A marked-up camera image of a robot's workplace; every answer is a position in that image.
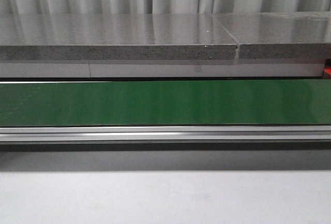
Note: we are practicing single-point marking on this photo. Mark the aluminium conveyor side rail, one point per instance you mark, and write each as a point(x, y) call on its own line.
point(165, 134)

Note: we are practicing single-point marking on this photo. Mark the grey stone countertop slab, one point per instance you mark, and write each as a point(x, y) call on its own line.
point(114, 37)
point(297, 35)

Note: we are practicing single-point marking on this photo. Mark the grey stone countertop slab right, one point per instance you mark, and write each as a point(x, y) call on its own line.
point(297, 35)

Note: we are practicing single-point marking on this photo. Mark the red plastic tray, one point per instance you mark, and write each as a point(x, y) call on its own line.
point(327, 72)

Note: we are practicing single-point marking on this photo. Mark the grey stone countertop slab left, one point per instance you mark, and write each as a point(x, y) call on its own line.
point(114, 37)

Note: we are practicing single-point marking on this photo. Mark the green conveyor belt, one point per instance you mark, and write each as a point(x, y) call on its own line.
point(183, 102)

